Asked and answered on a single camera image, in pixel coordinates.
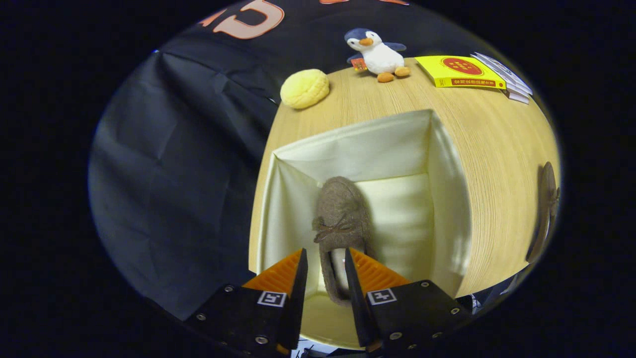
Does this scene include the black backdrop cloth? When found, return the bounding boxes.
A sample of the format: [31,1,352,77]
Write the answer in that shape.
[88,0,477,321]

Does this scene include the brown felt slipper shoe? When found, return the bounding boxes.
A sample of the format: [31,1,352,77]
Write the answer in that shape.
[526,161,561,264]
[312,176,378,306]

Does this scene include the plush penguin toy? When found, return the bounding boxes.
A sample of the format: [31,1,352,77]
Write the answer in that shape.
[344,28,411,83]

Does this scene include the cream fabric storage box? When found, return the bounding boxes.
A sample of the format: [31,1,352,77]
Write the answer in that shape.
[248,109,473,349]

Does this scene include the yellow book with red circle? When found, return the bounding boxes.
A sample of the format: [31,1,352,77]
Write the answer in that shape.
[415,55,506,90]

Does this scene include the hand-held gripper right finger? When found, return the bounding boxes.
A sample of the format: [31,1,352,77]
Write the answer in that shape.
[344,247,473,351]

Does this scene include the yellow plush bun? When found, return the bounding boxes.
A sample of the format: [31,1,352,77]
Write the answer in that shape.
[280,69,330,110]

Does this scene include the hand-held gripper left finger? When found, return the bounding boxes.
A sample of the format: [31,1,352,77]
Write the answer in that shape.
[186,248,309,356]

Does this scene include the stack of white booklets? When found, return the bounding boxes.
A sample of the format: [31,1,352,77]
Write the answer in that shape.
[470,52,534,105]

